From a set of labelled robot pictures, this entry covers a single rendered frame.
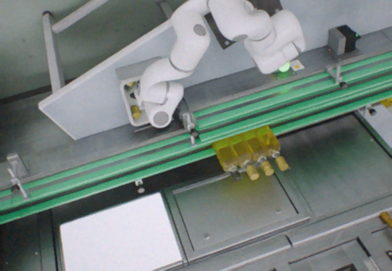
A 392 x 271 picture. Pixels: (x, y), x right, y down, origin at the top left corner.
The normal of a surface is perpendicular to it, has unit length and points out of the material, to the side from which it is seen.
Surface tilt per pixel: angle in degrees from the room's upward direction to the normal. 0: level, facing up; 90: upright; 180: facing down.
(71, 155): 90
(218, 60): 0
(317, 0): 0
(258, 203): 90
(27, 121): 90
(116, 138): 90
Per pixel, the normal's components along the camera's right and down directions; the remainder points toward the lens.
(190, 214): -0.11, -0.71
